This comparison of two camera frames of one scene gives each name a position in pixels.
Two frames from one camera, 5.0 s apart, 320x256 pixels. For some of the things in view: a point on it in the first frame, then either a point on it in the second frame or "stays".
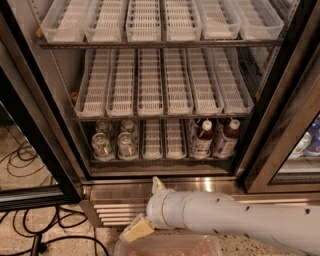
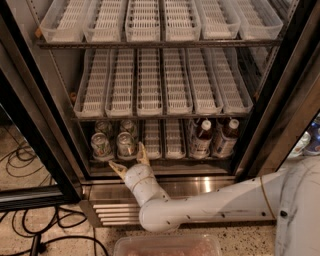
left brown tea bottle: [200, 144] stays
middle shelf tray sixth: [235, 92] stays
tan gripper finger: [157, 185] -> [138, 172]
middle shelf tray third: [149, 83] stays
